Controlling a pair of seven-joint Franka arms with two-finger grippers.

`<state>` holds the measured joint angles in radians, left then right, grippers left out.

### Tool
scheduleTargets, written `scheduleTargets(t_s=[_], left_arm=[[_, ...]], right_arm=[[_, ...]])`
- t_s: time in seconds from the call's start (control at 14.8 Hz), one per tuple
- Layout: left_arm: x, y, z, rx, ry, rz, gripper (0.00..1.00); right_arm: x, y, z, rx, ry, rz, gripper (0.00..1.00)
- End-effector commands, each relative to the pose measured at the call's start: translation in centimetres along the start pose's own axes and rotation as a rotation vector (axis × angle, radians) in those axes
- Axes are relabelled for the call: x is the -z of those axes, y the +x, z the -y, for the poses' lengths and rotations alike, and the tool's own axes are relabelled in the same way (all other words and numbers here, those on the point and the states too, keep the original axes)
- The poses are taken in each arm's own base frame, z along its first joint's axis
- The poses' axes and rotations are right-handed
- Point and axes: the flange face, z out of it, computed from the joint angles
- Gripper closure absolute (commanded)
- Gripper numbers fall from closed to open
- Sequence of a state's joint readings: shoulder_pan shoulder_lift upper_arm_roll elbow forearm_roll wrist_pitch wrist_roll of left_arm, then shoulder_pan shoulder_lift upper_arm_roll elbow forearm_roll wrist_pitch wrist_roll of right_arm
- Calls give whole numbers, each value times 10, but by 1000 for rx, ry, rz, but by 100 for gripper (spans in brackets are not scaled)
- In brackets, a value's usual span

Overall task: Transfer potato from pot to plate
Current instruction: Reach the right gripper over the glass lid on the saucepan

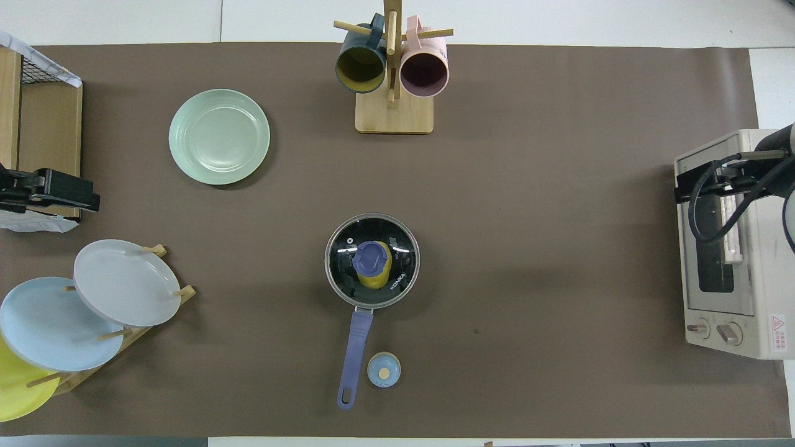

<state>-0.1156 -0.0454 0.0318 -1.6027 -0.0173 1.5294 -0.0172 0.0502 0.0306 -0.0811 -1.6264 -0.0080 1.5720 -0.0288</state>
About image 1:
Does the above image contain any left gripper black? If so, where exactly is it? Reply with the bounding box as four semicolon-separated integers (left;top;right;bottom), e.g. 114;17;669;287
0;165;101;215

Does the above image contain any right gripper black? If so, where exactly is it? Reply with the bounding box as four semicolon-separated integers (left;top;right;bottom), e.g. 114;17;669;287
675;159;756;205

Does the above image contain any yellow potato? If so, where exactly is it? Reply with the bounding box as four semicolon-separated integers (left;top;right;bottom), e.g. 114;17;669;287
357;241;393;291

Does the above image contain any grey plate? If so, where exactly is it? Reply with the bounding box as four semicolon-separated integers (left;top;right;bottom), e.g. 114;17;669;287
73;239;183;328

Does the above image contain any light blue plate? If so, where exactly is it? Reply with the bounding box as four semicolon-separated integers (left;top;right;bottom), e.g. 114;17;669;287
0;277;125;373

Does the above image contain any light green plate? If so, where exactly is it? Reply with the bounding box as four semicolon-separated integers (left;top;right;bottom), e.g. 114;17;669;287
168;89;271;186

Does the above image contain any wooden plate rack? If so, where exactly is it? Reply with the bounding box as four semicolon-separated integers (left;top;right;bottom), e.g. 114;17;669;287
26;244;197;396

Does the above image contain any yellow plate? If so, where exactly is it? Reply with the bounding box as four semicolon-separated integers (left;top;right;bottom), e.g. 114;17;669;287
0;335;61;423

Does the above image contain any white plastic sheet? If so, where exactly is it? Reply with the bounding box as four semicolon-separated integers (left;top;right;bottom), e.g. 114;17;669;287
0;208;80;234

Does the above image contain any cream toaster oven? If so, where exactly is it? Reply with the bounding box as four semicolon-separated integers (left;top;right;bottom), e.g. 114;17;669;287
674;129;795;361

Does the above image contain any brown paper table mat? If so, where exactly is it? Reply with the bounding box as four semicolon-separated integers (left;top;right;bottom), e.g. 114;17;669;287
0;42;793;438

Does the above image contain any pink ribbed mug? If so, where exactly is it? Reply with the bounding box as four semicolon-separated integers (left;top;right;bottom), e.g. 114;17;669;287
399;16;450;98

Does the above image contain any wooden mug tree stand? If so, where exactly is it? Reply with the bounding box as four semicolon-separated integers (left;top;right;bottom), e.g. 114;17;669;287
334;0;455;135

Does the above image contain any dark teal mug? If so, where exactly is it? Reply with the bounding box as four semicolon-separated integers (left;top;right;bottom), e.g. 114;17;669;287
335;14;388;94

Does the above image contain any black wire basket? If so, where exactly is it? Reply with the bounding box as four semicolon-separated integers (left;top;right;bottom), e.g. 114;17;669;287
20;53;78;85

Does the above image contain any black pot purple handle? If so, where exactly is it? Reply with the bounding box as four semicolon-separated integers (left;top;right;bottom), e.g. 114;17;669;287
324;213;421;410

